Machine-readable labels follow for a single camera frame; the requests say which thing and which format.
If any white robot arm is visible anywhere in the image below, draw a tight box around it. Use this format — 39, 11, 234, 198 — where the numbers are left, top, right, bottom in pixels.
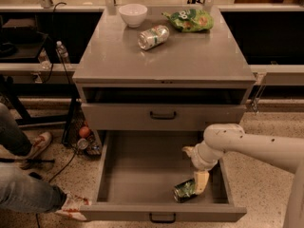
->
182, 123, 304, 228

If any grey drawer cabinet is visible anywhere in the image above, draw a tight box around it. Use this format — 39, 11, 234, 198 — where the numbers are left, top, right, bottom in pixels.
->
71, 5, 257, 150

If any silver green soda can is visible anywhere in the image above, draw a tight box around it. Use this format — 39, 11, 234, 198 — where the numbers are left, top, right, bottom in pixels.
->
138, 25, 170, 50

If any black floor cable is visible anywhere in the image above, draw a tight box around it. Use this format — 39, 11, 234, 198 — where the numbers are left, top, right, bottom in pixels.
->
34, 149, 79, 228

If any person leg in jeans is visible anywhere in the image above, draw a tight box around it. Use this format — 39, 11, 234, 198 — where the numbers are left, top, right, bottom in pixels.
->
0, 104, 31, 157
0, 163, 67, 213

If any green chip bag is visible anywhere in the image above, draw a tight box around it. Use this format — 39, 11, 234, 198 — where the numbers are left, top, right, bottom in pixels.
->
162, 9, 214, 32

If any black wire basket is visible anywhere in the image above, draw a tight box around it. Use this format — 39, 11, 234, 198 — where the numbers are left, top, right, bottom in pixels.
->
62, 101, 101, 160

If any black side table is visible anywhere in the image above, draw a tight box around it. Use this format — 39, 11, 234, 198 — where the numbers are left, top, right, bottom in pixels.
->
0, 17, 80, 126

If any closed grey middle drawer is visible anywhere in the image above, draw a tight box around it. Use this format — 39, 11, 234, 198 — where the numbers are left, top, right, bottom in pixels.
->
82, 104, 246, 131

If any orange fruit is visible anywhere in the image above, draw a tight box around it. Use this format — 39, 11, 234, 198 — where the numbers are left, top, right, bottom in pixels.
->
79, 126, 90, 139

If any clear water bottle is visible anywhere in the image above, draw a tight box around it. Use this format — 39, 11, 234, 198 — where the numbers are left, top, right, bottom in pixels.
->
56, 41, 70, 66
38, 48, 51, 70

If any white bowl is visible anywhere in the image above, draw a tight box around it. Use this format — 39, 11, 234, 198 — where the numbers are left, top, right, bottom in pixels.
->
119, 4, 147, 28

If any silver can on floor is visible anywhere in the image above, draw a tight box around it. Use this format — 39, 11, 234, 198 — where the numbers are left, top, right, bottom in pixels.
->
77, 139, 88, 150

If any open grey bottom drawer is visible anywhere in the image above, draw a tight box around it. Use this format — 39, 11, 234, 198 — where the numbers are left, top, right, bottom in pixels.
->
82, 131, 247, 223

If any white orange sneaker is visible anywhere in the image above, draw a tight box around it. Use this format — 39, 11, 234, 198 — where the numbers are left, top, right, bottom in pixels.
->
55, 193, 91, 221
19, 132, 52, 170

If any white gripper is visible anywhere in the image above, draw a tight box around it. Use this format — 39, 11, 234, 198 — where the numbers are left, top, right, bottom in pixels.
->
181, 142, 224, 195

